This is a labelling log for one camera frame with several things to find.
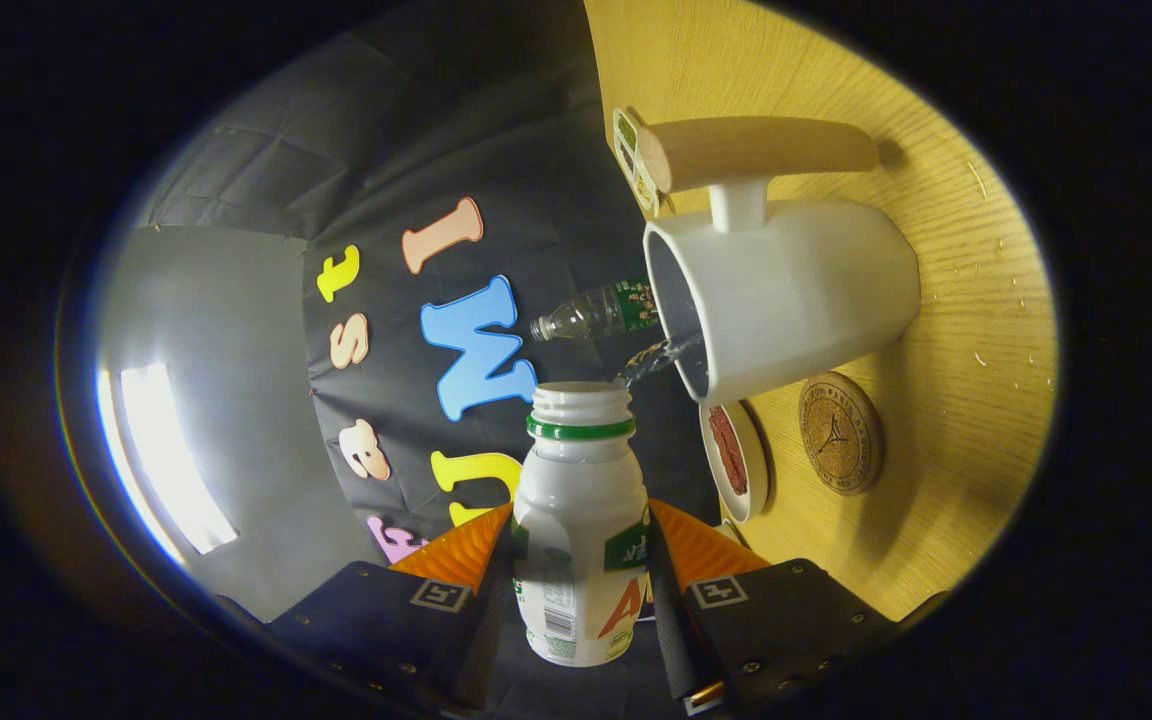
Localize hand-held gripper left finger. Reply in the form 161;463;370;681
266;500;517;716

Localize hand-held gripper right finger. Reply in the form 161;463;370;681
644;497;902;716

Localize white juice bottle green collar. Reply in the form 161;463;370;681
511;381;652;668

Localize round cork coaster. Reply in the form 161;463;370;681
798;371;884;497

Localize white cup wooden handle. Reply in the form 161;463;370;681
634;116;922;407

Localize clear plastic water bottle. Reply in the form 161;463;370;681
530;279;661;343

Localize round white plate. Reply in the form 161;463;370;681
699;400;770;524

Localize red sausages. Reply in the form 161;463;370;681
708;406;749;497

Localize wooden table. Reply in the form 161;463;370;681
584;0;1059;623

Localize ceiling light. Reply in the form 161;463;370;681
96;362;239;566

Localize black backdrop cloth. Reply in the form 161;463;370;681
136;0;737;716

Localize white divided dish with beans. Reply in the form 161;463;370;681
612;107;661;217

